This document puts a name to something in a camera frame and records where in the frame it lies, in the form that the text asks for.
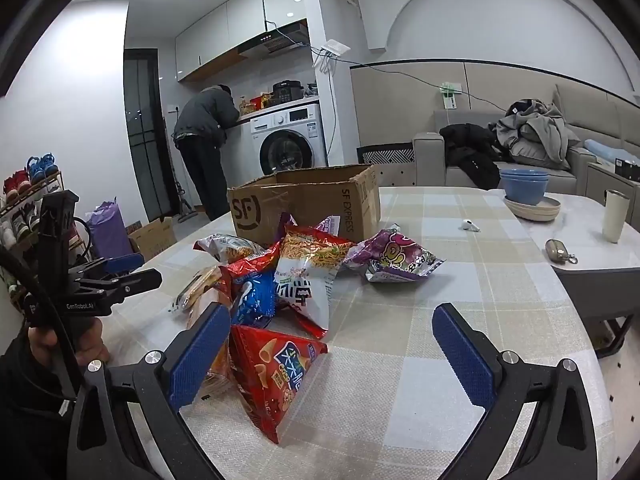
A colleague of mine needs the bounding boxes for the white cup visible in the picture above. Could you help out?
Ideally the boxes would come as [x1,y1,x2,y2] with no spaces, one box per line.
[601,190,632,244]

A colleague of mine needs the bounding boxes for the white upper cabinets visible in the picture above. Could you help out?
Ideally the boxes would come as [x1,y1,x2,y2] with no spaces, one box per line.
[175,0,301,83]

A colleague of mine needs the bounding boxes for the silver noodle snack packet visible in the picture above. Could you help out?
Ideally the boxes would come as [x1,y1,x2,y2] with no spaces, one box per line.
[194,234,266,263]

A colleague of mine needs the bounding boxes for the shoe rack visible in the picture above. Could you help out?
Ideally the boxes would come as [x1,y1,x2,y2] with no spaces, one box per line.
[0,170,96,311]

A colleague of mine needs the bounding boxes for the small black box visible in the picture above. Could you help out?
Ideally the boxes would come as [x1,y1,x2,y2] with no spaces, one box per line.
[614,157,640,181]

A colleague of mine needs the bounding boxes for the blue bowl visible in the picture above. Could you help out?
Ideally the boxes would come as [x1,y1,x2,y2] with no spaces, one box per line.
[500,175,549,206]
[499,169,550,182]

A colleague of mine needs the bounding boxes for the purple bag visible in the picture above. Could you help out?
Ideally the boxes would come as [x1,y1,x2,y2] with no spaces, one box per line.
[85,200,133,261]

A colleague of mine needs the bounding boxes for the beige key pouch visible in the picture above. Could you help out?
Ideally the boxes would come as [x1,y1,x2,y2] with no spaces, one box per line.
[545,239,579,265]

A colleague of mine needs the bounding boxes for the orange white noodle snack packet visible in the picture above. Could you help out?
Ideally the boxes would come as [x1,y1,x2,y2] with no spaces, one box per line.
[272,212,357,336]

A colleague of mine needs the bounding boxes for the black wall cable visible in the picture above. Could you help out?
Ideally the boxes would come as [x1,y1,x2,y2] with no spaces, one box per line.
[310,45,506,111]

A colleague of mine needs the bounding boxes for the black glass door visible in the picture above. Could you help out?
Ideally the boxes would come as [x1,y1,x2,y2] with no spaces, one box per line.
[123,47,173,221]

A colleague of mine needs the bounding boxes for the brown cardboard box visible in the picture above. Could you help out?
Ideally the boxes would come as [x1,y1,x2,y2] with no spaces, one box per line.
[227,164,382,246]

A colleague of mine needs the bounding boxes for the white washing machine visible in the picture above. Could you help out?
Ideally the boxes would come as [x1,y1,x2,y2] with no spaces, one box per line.
[248,102,328,181]

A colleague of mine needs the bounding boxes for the white wall router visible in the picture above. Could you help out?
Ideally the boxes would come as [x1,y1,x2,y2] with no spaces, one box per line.
[313,39,351,73]

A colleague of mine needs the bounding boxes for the red shoes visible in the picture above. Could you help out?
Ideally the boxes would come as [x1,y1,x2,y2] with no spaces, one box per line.
[2,170,32,198]

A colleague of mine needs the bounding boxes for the person's left hand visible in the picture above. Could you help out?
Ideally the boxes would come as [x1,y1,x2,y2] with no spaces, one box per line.
[27,316,112,368]

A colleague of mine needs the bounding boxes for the light blue pillow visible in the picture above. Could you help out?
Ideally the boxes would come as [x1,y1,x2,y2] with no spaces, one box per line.
[584,139,621,161]

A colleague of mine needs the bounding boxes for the black range hood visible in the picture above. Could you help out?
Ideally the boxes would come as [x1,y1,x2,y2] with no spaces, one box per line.
[237,20,311,60]

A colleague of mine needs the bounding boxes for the purple snack packet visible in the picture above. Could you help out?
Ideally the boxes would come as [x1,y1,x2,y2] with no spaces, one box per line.
[342,227,446,283]

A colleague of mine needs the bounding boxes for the wall outlet with charger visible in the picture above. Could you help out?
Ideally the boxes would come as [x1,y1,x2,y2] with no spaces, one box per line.
[439,81,463,111]

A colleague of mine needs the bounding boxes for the person's left forearm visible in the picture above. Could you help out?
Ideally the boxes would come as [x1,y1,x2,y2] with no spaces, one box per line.
[0,330,81,480]

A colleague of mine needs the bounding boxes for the blue shoes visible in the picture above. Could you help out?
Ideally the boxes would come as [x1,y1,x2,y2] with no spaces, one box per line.
[26,154,60,183]

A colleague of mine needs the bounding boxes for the grey clothes pile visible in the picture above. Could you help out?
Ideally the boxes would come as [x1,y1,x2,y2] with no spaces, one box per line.
[489,99,583,170]

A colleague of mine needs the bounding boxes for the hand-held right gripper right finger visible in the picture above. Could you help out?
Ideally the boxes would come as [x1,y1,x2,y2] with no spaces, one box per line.
[431,302,598,480]

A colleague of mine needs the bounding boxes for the black jacket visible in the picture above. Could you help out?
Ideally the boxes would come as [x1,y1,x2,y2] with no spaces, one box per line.
[439,123,518,191]

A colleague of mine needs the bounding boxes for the small cardboard box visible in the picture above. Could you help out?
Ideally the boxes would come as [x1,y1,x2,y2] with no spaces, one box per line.
[127,216,177,256]

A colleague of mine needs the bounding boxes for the red triangular chip packet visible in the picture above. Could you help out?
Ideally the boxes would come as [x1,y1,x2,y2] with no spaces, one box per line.
[229,324,328,445]

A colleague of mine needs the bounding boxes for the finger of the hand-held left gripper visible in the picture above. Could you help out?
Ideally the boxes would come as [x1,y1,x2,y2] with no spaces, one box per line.
[70,254,146,281]
[75,268,163,317]

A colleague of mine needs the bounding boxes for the orange bread packet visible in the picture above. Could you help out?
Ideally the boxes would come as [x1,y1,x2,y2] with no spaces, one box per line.
[169,265,237,398]

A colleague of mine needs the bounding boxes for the red yellow food packets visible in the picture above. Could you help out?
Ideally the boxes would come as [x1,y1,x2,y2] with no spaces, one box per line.
[239,94,273,113]

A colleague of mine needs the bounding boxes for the marble coffee table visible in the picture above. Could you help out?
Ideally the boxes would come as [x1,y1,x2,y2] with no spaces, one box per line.
[487,187,640,356]

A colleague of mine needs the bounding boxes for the blue cookie packet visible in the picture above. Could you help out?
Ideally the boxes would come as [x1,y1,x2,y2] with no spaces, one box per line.
[231,270,279,328]

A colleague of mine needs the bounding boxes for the beige plate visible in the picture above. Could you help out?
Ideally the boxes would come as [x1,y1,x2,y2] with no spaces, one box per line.
[503,195,562,222]

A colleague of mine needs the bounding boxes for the checked tablecloth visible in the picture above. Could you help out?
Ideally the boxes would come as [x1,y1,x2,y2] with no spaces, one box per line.
[85,186,616,480]

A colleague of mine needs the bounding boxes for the black pressure cooker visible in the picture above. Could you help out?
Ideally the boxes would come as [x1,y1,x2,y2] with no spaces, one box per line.
[272,80,303,105]

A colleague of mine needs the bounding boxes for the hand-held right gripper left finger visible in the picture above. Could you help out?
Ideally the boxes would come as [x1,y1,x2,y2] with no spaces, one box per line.
[66,302,232,480]

